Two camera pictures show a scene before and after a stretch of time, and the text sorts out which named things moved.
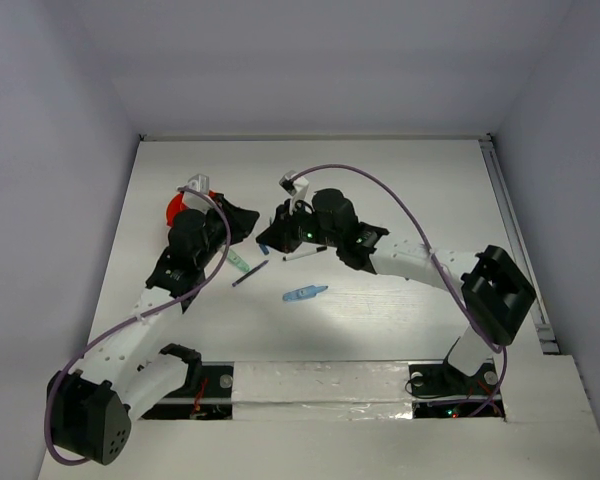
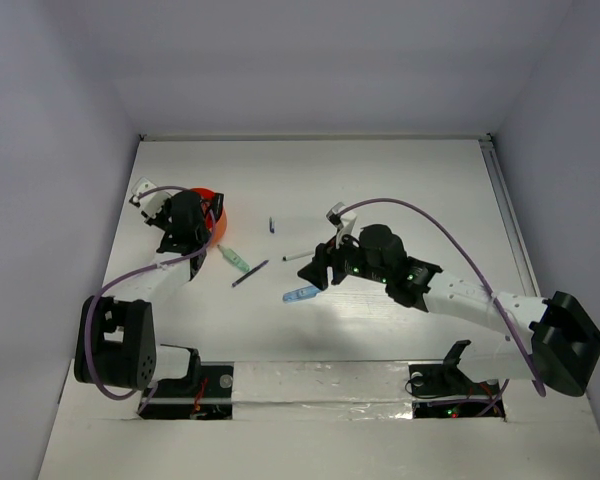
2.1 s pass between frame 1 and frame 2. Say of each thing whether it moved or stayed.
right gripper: moved
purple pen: stayed
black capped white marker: stayed
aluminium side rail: stayed
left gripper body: moved
